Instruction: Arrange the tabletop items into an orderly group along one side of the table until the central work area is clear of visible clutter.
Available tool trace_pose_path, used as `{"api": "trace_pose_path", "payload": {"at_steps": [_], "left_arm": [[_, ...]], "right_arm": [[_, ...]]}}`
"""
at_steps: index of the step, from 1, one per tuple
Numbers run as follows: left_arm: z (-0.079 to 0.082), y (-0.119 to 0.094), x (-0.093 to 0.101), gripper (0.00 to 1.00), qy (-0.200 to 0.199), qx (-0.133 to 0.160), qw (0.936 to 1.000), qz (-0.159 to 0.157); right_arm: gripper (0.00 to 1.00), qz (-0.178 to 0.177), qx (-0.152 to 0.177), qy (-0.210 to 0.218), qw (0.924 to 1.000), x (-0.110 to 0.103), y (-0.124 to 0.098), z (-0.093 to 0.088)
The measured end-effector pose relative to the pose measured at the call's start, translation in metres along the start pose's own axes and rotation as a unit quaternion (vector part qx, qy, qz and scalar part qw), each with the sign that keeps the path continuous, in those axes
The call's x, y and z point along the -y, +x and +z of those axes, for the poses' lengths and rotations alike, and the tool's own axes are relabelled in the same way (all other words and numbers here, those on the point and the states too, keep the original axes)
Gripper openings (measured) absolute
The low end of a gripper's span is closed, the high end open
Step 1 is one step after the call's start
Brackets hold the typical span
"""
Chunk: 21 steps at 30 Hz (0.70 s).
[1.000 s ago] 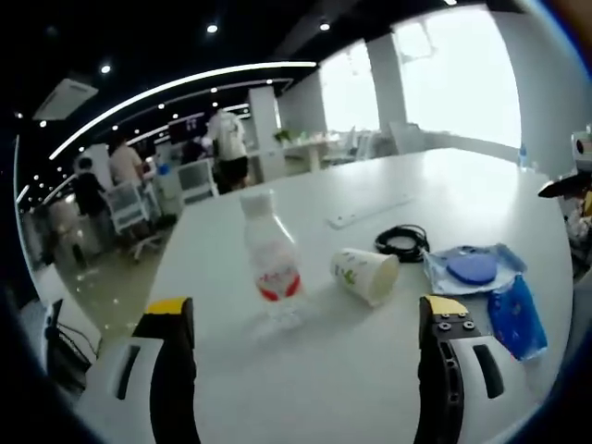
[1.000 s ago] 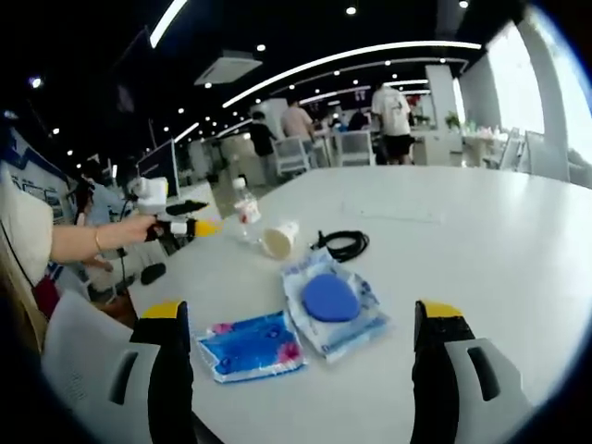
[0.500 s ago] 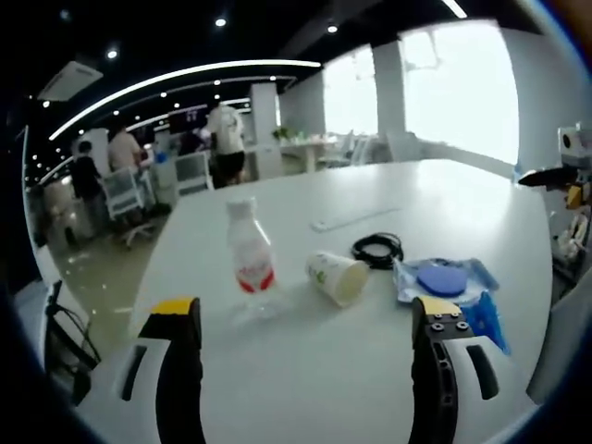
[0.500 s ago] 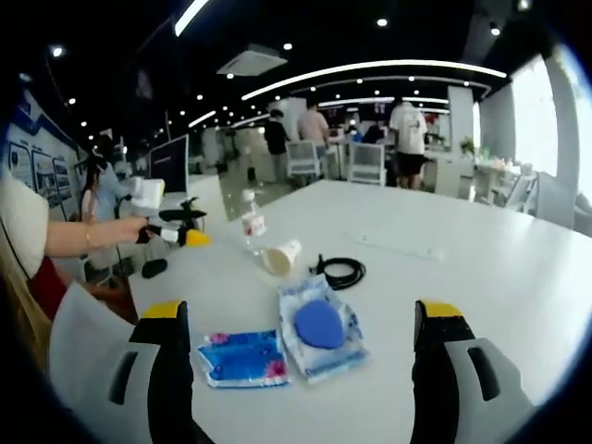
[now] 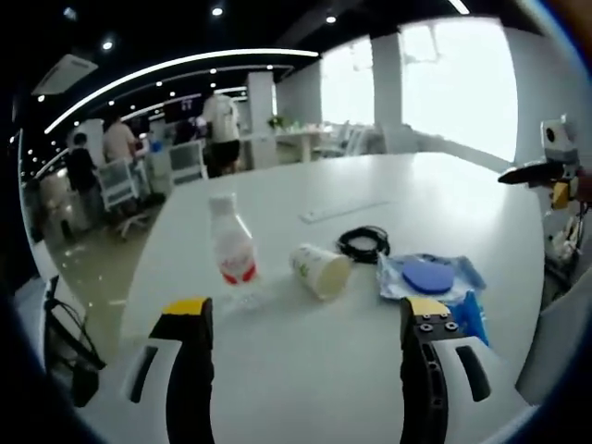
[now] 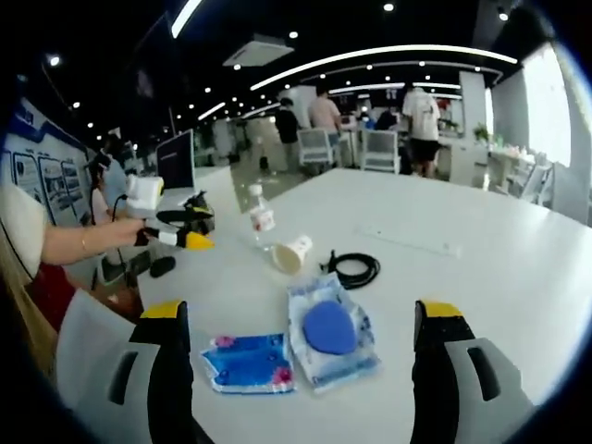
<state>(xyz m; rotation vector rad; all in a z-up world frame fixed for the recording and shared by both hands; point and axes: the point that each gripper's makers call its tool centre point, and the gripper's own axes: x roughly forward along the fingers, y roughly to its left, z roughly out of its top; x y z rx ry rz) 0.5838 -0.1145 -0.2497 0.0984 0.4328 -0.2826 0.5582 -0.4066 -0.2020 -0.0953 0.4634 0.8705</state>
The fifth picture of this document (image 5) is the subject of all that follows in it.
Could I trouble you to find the white paper cup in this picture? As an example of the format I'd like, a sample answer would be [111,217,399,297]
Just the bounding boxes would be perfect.
[288,243,354,302]

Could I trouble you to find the white tabletop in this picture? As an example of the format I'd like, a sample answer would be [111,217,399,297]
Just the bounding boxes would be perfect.
[117,151,550,444]

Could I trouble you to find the white mesh chair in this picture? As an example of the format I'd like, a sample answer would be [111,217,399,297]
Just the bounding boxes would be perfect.
[167,140,210,187]
[96,158,141,210]

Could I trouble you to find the grey chair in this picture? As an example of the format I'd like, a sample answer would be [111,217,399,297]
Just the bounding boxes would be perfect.
[514,276,592,409]

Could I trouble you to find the curved ceiling light strip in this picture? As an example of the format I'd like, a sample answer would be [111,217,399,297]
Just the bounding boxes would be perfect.
[43,47,321,136]

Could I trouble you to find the black cable bundle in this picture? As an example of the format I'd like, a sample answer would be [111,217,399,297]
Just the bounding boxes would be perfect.
[43,274,108,409]

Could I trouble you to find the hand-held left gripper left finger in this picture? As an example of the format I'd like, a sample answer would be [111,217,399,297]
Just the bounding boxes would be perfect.
[92,297,216,444]

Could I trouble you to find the white bundle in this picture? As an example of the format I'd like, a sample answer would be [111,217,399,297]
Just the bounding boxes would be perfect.
[545,212,585,265]

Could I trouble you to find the clear plastic bottle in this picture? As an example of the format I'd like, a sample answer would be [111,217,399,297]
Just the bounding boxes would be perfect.
[207,192,260,289]

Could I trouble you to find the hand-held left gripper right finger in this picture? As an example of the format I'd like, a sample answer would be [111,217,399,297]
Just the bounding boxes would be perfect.
[399,295,529,444]

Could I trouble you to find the blue wipes packet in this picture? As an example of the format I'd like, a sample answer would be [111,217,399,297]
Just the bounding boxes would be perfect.
[445,288,491,349]

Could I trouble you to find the ceiling air conditioner unit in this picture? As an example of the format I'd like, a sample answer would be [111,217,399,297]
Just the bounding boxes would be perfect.
[31,54,100,96]

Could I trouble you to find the clear packet with blue puff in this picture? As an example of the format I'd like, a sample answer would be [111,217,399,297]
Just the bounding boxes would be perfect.
[376,251,487,302]

